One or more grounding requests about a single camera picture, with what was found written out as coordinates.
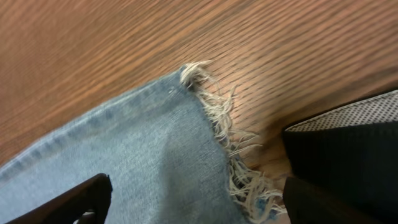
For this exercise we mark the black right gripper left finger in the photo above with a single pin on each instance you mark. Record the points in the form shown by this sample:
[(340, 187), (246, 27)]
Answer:
[(88, 202)]

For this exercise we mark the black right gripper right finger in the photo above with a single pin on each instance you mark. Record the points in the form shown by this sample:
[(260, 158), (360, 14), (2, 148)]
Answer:
[(308, 204)]

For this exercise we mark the light blue denim jeans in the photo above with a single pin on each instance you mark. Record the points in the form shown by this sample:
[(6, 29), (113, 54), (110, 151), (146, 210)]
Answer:
[(168, 148)]

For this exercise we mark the black garment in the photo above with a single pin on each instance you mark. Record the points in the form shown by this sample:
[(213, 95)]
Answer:
[(351, 153)]

